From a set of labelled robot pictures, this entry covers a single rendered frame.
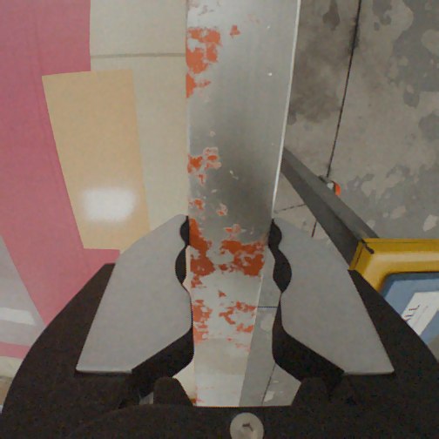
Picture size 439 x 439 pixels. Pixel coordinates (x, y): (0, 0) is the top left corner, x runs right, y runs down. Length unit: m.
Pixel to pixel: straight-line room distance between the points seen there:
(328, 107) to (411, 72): 0.41
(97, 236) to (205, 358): 0.11
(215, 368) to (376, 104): 1.24
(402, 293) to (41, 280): 0.30
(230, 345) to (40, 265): 0.15
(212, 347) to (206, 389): 0.06
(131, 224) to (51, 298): 0.11
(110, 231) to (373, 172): 1.32
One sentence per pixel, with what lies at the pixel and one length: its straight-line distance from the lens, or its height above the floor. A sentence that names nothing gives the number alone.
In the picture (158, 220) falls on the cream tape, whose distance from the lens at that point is 0.16.
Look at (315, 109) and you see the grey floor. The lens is 1.19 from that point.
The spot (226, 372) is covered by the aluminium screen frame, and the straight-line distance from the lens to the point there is 0.21.
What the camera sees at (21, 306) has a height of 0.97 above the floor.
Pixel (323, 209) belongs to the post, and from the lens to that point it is 0.42.
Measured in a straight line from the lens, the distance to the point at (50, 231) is 0.19.
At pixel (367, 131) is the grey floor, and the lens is 1.31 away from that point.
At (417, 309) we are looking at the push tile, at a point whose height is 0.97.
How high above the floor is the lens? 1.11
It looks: 60 degrees down
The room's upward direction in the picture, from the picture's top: 177 degrees clockwise
